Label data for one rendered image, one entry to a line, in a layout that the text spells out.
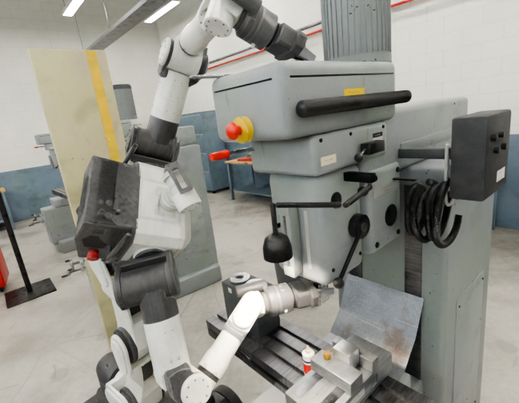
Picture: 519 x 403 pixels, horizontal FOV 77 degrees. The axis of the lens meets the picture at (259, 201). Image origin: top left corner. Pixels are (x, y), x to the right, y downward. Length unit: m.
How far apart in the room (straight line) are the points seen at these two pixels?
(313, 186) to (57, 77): 1.88
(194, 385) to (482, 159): 0.88
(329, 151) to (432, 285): 0.70
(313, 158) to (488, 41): 4.45
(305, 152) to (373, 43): 0.41
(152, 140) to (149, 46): 9.83
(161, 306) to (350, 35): 0.88
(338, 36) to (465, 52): 4.17
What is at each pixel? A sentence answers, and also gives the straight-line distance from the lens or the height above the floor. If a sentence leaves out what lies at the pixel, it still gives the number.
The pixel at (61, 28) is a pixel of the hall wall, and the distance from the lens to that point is 10.23.
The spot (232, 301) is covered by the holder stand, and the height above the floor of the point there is 1.04.
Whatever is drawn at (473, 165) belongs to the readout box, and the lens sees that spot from 0.97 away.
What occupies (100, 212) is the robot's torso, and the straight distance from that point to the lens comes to 0.88.
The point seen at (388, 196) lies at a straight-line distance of 1.08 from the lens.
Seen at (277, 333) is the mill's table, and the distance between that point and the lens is 1.44.
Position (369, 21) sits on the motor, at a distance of 1.07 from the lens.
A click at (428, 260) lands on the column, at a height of 1.24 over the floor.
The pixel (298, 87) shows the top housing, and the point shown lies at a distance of 0.73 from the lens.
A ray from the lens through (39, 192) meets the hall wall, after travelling 9.73.
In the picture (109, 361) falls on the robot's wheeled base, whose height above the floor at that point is 0.76.
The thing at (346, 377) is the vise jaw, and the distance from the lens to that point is 1.10.
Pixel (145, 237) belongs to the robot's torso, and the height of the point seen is 1.52.
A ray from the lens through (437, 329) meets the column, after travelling 1.41.
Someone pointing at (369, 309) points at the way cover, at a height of 0.99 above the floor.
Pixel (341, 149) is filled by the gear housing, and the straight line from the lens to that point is 0.85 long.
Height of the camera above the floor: 1.79
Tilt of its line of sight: 15 degrees down
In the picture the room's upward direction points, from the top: 7 degrees counter-clockwise
